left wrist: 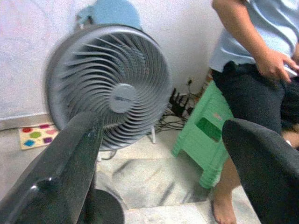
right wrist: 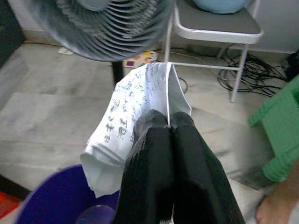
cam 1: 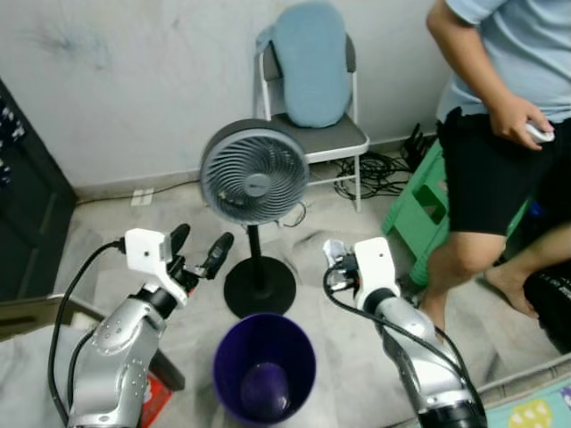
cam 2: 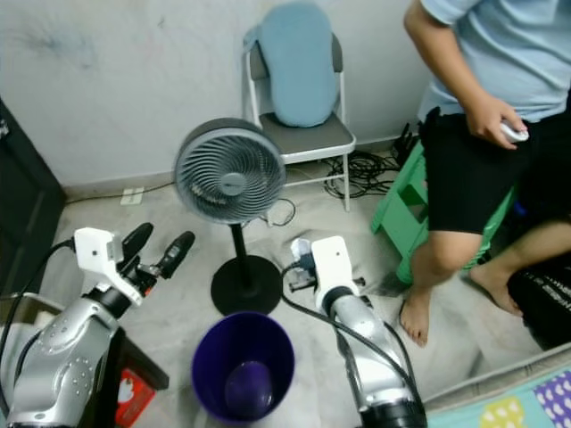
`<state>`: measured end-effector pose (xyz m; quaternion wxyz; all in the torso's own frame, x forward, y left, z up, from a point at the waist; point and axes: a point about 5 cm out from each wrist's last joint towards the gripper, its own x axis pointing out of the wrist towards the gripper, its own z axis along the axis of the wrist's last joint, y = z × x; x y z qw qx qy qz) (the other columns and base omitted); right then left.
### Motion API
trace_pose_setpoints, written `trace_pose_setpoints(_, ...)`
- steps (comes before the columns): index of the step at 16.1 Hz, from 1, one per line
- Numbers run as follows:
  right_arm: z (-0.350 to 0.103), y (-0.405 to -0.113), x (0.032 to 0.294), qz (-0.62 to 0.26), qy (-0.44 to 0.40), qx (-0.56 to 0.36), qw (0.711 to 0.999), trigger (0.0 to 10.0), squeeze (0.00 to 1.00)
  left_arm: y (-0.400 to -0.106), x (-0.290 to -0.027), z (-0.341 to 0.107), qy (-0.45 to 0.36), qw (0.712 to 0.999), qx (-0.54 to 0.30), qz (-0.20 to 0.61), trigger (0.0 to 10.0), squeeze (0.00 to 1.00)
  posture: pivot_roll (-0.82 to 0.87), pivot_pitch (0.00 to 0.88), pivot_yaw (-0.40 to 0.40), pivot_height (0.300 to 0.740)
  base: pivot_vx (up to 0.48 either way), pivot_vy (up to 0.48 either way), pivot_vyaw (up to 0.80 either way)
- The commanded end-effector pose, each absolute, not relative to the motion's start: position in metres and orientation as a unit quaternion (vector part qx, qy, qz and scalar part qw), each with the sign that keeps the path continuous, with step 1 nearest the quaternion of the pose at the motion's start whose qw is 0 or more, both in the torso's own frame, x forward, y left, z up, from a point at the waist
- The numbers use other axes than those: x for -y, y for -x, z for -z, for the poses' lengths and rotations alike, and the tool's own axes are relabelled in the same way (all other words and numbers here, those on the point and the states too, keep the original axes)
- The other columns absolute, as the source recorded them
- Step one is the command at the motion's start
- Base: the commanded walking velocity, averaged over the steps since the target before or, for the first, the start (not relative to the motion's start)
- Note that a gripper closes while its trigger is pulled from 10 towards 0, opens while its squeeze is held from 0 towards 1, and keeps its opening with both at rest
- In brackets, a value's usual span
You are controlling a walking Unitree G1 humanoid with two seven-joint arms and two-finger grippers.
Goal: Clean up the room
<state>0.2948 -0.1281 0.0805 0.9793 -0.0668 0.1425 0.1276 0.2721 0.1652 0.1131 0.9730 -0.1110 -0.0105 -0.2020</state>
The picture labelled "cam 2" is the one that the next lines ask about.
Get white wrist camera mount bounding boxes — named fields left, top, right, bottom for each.
left=73, top=227, right=139, bottom=304
left=310, top=235, right=360, bottom=309

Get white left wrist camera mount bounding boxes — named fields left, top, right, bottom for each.
left=73, top=227, right=139, bottom=304

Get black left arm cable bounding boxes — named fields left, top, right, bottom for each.
left=0, top=239, right=77, bottom=358

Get grey metal folding chair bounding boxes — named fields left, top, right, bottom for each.
left=243, top=34, right=358, bottom=213

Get light blue cushion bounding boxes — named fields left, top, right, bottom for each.
left=254, top=0, right=335, bottom=128

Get black fan power cord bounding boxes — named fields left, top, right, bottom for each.
left=263, top=198, right=297, bottom=228

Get small white handheld device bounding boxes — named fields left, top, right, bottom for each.
left=500, top=122, right=530, bottom=144

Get tangled black floor cables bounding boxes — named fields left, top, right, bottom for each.
left=321, top=150, right=402, bottom=202

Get white quilted patterned mattress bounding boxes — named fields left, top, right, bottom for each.
left=424, top=343, right=571, bottom=428

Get red box with white print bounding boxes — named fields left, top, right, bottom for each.
left=114, top=366, right=157, bottom=427

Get grey standing fan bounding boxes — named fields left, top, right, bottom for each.
left=174, top=118, right=286, bottom=316

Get grey wrinkled floor cloth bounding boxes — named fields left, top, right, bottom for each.
left=0, top=183, right=571, bottom=428

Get person's right hand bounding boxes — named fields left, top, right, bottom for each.
left=464, top=92, right=527, bottom=149

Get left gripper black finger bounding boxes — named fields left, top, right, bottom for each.
left=123, top=223, right=154, bottom=259
left=158, top=231, right=196, bottom=277

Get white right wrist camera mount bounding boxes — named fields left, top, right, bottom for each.
left=310, top=235, right=360, bottom=309

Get black cabinet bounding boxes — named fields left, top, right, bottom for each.
left=0, top=103, right=68, bottom=295

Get purple plastic waste bin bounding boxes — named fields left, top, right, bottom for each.
left=190, top=312, right=297, bottom=424

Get green plastic stool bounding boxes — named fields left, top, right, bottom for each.
left=370, top=138, right=514, bottom=286

